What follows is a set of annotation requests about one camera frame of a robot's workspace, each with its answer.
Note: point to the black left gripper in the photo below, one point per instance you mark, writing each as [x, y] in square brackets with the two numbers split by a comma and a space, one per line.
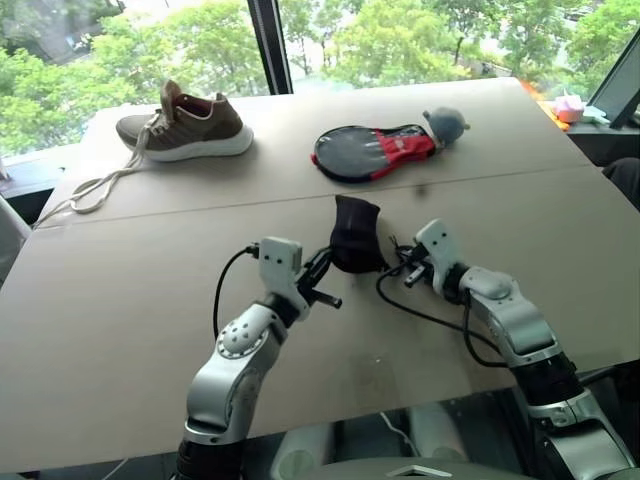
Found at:
[311, 282]

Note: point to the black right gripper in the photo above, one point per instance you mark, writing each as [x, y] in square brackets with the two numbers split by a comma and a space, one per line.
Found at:
[421, 262]

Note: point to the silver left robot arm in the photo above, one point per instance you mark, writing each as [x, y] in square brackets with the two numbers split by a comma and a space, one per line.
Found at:
[235, 360]

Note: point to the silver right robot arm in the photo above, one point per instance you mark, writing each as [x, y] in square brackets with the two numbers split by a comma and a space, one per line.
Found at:
[525, 330]

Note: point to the brown cardboard sheet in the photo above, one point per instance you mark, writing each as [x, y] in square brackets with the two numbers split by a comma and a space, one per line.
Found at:
[125, 325]
[300, 180]

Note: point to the black and red paddle case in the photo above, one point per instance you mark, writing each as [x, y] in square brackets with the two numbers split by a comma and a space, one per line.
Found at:
[365, 152]

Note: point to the grey plush toy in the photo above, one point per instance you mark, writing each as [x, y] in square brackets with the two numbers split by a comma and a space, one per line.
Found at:
[446, 125]

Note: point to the grey rounded shape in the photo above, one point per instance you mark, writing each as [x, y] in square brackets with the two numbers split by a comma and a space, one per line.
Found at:
[305, 445]

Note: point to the brown sneaker with white sole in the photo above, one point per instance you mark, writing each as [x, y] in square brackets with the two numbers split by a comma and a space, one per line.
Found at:
[200, 130]

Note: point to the pink toy figure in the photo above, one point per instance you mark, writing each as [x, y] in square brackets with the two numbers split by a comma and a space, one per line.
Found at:
[570, 107]

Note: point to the black rounded object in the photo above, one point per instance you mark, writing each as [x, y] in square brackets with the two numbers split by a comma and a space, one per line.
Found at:
[625, 180]

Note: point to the light blue toy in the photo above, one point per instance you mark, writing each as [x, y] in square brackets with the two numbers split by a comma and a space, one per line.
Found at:
[596, 116]

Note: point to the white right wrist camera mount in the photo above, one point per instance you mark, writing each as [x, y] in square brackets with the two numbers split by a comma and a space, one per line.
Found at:
[442, 250]

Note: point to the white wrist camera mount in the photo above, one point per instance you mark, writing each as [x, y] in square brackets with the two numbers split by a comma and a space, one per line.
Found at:
[280, 260]
[442, 250]

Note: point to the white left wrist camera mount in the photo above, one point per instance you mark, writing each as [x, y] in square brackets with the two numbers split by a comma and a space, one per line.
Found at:
[280, 260]

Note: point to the black window frame post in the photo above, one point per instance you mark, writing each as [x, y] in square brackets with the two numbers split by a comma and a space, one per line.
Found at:
[272, 45]

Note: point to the dark monitor frame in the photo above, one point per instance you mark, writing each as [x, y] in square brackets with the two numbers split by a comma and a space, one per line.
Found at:
[617, 95]

